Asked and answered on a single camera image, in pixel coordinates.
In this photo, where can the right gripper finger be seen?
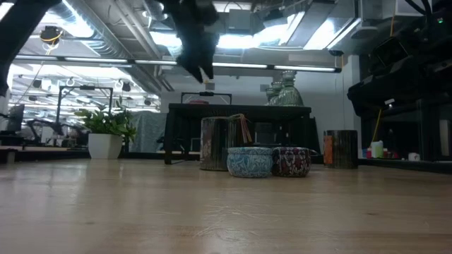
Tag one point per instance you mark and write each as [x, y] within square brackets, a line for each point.
[362, 98]
[406, 86]

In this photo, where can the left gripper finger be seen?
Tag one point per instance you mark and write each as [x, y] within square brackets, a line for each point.
[210, 60]
[192, 65]

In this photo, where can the silver candle jar orange tag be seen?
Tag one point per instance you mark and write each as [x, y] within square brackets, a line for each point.
[217, 144]
[342, 150]

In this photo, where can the green glass candlestick holder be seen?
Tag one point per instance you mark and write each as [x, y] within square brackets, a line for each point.
[269, 97]
[276, 86]

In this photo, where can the glass bottles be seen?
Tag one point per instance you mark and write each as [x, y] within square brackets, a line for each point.
[290, 95]

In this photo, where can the purple patterned candle tin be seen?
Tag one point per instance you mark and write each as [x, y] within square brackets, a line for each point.
[291, 162]

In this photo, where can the blue patterned candle tin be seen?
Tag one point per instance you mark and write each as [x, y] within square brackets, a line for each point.
[249, 162]

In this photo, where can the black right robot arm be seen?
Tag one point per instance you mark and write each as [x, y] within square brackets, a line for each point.
[438, 24]

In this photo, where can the grey ceiling junction box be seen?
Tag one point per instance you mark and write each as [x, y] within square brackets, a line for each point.
[240, 19]

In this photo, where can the black perforated metal shelf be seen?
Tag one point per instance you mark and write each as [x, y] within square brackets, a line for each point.
[212, 109]

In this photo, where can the black ceiling sensor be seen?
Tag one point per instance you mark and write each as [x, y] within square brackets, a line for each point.
[336, 53]

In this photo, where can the dark cabinet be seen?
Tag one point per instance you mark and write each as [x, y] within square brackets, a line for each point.
[429, 134]

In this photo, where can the green white bottle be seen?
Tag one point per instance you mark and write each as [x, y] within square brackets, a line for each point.
[377, 150]

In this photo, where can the small red container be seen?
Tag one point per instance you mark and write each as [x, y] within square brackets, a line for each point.
[368, 153]

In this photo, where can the long ceiling light bar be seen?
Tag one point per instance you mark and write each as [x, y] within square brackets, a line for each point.
[303, 68]

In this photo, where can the white cup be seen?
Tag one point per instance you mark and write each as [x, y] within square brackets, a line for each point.
[414, 157]

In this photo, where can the grey fabric cover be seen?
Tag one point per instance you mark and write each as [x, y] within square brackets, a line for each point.
[148, 130]

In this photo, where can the green plant in white pot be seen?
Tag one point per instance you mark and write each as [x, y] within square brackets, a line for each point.
[105, 146]

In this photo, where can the black computer monitor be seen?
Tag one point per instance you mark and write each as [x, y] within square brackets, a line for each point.
[16, 118]

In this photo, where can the black tubular rig frame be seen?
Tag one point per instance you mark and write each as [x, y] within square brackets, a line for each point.
[84, 87]

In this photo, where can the black aluminium table frame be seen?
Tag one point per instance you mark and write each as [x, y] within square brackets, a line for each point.
[42, 154]

